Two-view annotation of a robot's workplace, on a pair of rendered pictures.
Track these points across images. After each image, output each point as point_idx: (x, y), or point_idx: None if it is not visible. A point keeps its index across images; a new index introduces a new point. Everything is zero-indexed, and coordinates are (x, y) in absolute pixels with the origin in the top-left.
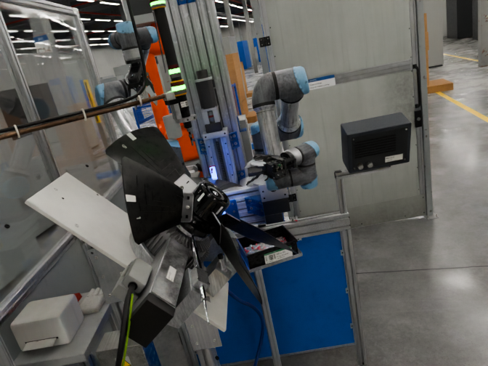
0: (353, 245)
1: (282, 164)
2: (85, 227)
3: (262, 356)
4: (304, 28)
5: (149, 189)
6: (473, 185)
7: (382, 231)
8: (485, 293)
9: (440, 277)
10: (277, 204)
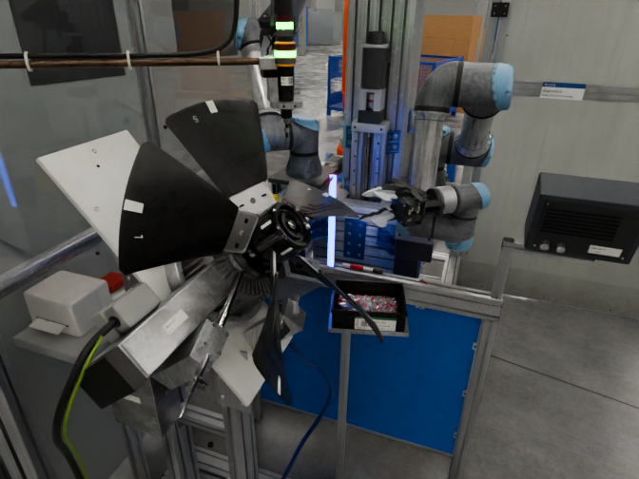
0: (518, 320)
1: (420, 206)
2: (108, 214)
3: (334, 417)
4: (567, 3)
5: (174, 198)
6: None
7: (568, 317)
8: None
9: (618, 415)
10: (415, 247)
